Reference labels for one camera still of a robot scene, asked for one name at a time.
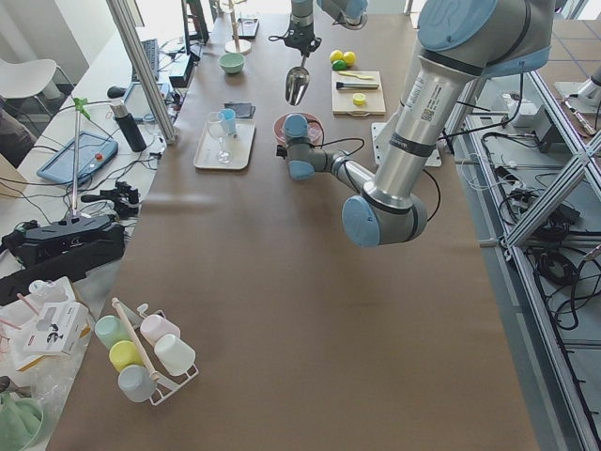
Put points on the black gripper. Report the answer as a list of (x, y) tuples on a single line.
[(303, 40), (282, 151)]

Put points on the metal ice scoop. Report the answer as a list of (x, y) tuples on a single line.
[(296, 83)]

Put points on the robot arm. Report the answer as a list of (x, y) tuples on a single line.
[(459, 41), (351, 14)]

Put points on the blue cup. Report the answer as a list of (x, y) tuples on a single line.
[(229, 121)]

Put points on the pink cup on rack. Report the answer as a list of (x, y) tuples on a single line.
[(155, 326)]

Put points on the white cup on rack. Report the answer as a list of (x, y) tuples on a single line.
[(175, 355)]

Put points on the green cup on rack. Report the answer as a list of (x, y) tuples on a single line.
[(110, 330)]

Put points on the yellow cup on rack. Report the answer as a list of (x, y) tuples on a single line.
[(123, 354)]

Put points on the white cup rack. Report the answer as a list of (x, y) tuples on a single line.
[(167, 385)]

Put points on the grey-blue cup on rack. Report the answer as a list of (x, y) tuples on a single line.
[(136, 384)]

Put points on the yellow lemon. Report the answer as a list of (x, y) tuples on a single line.
[(336, 55), (350, 58)]

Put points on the pink bowl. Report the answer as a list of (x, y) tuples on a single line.
[(315, 131)]

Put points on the green lime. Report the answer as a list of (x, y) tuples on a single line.
[(338, 65)]

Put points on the grey folded cloth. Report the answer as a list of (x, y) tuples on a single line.
[(241, 109)]

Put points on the steel muddler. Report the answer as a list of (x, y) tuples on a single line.
[(339, 85)]

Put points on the cream serving tray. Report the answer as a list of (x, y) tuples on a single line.
[(239, 145)]

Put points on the wooden mug tree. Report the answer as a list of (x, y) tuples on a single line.
[(236, 44)]

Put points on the clear wine glass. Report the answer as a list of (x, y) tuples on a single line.
[(217, 131)]

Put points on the yellow plastic knife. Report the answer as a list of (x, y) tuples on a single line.
[(355, 75)]

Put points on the mint green bowl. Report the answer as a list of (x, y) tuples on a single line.
[(232, 63)]

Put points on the lemon half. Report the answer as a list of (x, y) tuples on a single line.
[(359, 99)]

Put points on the bamboo cutting board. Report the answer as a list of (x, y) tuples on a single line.
[(341, 100)]

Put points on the black water bottle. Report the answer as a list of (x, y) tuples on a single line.
[(128, 126)]

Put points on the white chair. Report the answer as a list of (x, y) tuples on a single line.
[(28, 79)]

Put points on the white product box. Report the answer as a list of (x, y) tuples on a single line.
[(56, 330)]

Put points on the aluminium frame post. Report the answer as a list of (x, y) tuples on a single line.
[(126, 28)]

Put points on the black camera case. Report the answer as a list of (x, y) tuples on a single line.
[(70, 247)]

